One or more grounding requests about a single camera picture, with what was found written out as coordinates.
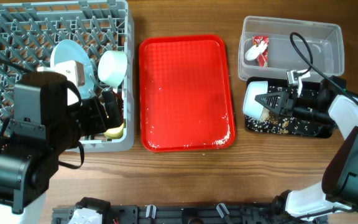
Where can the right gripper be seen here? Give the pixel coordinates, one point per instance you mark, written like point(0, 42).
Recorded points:
point(279, 103)

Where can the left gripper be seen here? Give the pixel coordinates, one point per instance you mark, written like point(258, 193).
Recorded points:
point(92, 107)

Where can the yellow cup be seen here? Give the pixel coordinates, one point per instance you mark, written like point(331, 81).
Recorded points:
point(115, 133)

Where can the blue bowl with food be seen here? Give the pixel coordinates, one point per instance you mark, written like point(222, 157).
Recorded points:
point(251, 107)

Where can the red snack wrapper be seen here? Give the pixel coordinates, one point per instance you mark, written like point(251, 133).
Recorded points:
point(262, 59)

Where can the green bowl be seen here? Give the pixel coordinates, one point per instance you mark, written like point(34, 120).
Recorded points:
point(112, 67)

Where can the white napkin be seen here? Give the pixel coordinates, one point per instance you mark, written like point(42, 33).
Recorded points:
point(255, 51)

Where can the light blue plate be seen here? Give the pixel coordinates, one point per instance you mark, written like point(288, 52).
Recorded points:
point(70, 50)

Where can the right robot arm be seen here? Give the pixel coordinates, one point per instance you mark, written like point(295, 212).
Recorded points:
point(338, 189)

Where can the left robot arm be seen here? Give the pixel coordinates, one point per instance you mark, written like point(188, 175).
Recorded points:
point(43, 126)

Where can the grey dishwasher rack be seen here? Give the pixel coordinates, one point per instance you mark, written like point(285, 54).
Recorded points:
point(30, 31)

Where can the black tray bin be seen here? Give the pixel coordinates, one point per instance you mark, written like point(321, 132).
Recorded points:
point(320, 93)

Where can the spilled rice and food scraps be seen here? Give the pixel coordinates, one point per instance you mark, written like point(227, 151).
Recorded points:
point(274, 124)

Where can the clear plastic bin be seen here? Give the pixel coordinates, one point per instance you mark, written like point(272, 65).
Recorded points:
point(324, 39)

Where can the red plastic tray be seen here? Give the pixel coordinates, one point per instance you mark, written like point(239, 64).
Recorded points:
point(185, 94)

